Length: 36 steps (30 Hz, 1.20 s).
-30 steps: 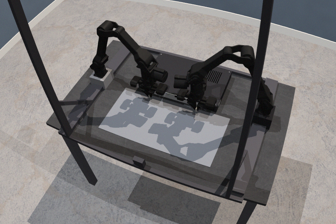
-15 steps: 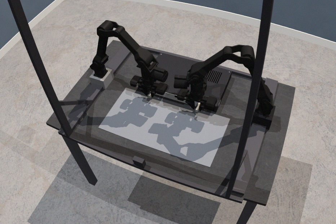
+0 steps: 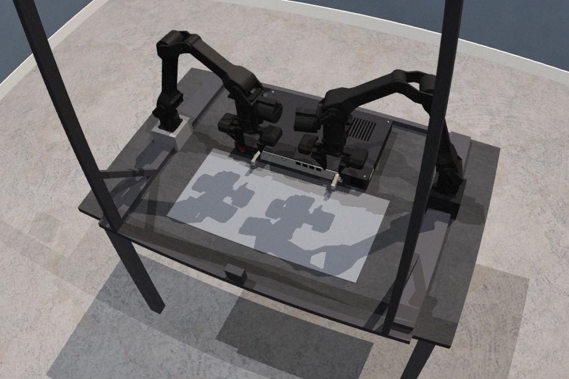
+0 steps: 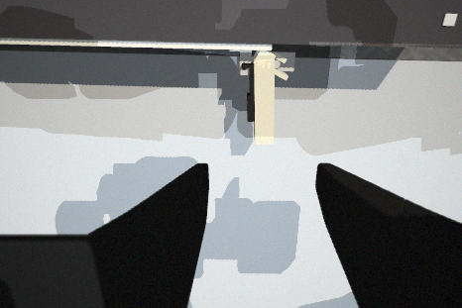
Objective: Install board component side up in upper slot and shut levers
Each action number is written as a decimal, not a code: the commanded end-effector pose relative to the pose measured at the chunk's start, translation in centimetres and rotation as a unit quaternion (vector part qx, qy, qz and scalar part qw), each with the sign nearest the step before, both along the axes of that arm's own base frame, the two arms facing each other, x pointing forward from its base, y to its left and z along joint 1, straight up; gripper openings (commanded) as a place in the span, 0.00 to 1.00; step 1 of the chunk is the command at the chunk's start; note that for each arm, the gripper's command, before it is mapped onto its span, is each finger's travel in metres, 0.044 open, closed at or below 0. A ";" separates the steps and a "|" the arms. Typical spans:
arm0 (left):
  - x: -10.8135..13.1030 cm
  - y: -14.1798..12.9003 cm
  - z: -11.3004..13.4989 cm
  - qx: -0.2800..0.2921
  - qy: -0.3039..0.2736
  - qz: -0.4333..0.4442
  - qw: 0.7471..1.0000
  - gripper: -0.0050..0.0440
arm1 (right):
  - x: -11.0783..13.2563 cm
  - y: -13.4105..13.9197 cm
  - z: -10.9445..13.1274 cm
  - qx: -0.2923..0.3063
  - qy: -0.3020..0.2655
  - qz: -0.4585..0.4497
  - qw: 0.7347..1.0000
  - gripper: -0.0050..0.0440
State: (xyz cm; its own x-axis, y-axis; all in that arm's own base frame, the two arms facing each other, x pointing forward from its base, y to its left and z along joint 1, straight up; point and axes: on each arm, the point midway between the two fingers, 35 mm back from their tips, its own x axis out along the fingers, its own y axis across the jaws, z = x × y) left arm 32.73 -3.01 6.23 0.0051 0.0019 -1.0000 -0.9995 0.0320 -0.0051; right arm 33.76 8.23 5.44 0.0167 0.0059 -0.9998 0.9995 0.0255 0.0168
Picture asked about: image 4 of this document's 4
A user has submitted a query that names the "black metal enclosure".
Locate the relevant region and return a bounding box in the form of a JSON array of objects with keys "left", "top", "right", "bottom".
[{"left": 0, "top": 0, "right": 462, "bottom": 49}]

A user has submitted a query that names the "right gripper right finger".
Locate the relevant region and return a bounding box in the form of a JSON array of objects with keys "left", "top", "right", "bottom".
[{"left": 315, "top": 163, "right": 462, "bottom": 308}]

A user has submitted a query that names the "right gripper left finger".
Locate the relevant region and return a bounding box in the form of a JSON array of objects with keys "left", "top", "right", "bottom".
[{"left": 0, "top": 163, "right": 209, "bottom": 308}]

